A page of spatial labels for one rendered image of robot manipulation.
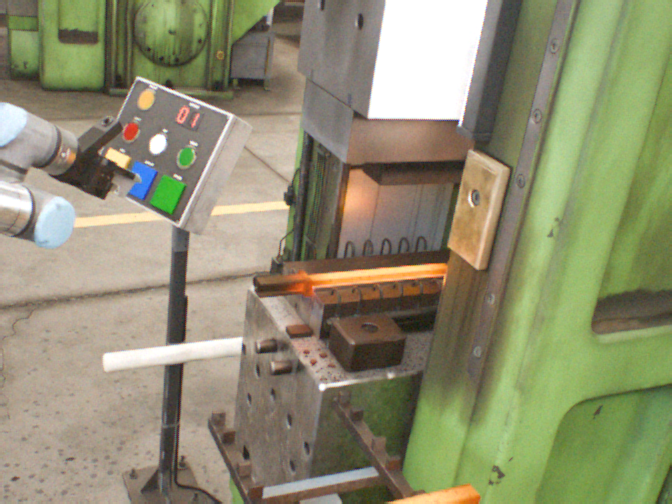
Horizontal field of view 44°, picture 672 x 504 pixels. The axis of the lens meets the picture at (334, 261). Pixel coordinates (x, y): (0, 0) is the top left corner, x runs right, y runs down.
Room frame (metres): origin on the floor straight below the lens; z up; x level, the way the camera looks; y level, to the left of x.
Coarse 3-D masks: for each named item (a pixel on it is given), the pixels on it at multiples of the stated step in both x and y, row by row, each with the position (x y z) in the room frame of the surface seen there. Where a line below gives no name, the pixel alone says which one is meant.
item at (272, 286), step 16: (304, 272) 1.43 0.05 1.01; (336, 272) 1.46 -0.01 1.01; (352, 272) 1.47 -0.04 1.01; (368, 272) 1.49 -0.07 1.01; (384, 272) 1.50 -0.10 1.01; (400, 272) 1.51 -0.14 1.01; (416, 272) 1.52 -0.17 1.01; (432, 272) 1.54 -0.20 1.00; (256, 288) 1.38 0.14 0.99; (272, 288) 1.38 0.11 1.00; (288, 288) 1.39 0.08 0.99; (304, 288) 1.40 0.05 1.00
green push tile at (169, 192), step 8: (168, 176) 1.75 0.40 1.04; (160, 184) 1.75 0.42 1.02; (168, 184) 1.74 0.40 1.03; (176, 184) 1.73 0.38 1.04; (184, 184) 1.72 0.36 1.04; (160, 192) 1.74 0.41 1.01; (168, 192) 1.73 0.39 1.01; (176, 192) 1.72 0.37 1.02; (152, 200) 1.73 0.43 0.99; (160, 200) 1.72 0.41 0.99; (168, 200) 1.71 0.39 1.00; (176, 200) 1.70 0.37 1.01; (160, 208) 1.71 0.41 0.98; (168, 208) 1.70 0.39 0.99
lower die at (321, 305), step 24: (288, 264) 1.52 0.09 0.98; (312, 264) 1.54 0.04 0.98; (336, 264) 1.54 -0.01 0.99; (360, 264) 1.56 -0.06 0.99; (384, 264) 1.57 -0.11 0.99; (408, 264) 1.59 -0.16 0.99; (312, 288) 1.40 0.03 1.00; (360, 288) 1.44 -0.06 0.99; (384, 288) 1.46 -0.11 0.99; (408, 288) 1.47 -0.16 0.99; (432, 288) 1.49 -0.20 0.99; (312, 312) 1.39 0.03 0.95
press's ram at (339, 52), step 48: (336, 0) 1.46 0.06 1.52; (384, 0) 1.32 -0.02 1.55; (432, 0) 1.35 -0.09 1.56; (480, 0) 1.40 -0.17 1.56; (336, 48) 1.44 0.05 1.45; (384, 48) 1.32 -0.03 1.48; (432, 48) 1.36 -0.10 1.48; (336, 96) 1.41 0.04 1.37; (384, 96) 1.32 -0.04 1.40; (432, 96) 1.37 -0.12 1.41
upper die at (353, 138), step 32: (320, 96) 1.47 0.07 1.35; (320, 128) 1.45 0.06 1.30; (352, 128) 1.36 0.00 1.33; (384, 128) 1.39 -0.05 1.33; (416, 128) 1.42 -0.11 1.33; (448, 128) 1.45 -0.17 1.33; (352, 160) 1.36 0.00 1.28; (384, 160) 1.39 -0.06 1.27; (416, 160) 1.42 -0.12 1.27; (448, 160) 1.46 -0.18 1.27
